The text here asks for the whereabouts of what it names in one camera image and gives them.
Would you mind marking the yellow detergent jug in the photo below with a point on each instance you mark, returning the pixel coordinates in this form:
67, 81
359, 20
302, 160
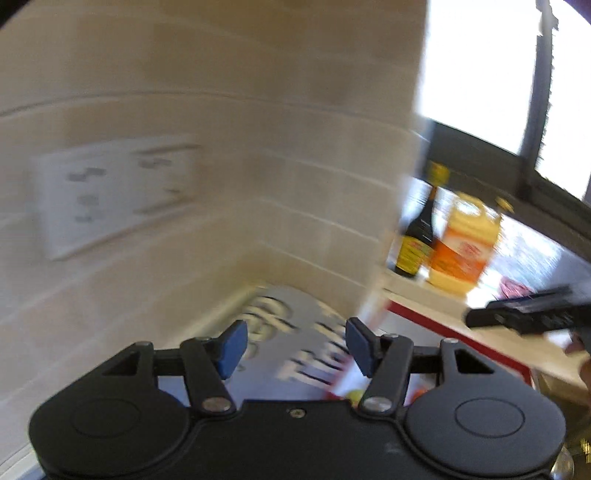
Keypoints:
466, 246

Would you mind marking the dark soy sauce bottle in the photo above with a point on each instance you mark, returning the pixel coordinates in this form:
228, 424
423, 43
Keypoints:
418, 238

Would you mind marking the red plastic basket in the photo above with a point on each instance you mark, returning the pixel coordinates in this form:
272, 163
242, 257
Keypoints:
509, 289

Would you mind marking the dark window frame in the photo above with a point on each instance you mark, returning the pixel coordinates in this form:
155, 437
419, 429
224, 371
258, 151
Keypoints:
487, 171

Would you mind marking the small mandarin orange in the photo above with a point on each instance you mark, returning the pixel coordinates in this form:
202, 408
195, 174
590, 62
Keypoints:
417, 394

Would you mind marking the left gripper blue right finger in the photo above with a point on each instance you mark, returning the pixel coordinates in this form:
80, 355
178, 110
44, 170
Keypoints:
386, 360

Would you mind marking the green apple right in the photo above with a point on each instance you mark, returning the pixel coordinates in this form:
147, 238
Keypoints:
354, 397

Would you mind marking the person's right hand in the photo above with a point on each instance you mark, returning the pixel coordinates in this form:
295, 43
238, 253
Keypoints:
576, 345

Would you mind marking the white wall socket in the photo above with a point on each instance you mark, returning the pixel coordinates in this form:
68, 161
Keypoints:
95, 192

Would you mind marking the red white cardboard box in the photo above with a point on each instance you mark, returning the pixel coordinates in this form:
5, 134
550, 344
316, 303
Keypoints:
392, 317

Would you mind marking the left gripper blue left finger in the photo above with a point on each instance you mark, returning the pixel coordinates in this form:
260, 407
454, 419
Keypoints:
208, 363

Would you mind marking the light blue printed mat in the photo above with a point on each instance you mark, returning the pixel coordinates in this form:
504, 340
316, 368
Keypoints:
296, 348

